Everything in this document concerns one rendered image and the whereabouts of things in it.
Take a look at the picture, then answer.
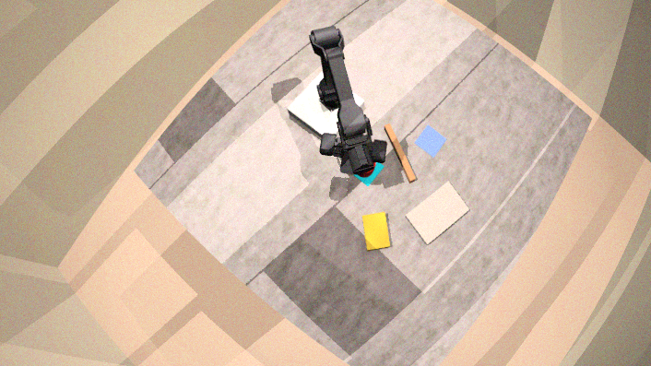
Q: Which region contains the yellow rectangular block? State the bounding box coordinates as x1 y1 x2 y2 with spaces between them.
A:
362 212 390 252

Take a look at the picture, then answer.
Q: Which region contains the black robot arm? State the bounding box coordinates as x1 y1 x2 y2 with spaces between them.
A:
309 25 374 175

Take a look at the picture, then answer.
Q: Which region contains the light wooden bar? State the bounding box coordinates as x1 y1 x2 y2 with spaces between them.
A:
385 124 415 183

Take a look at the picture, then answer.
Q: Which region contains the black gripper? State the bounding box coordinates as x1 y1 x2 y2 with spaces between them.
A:
319 133 387 163

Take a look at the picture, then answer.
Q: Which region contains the white sheet of paper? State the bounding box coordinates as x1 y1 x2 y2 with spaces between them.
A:
405 182 469 245

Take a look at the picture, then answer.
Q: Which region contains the red cup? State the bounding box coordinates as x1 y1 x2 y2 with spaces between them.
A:
358 162 376 178

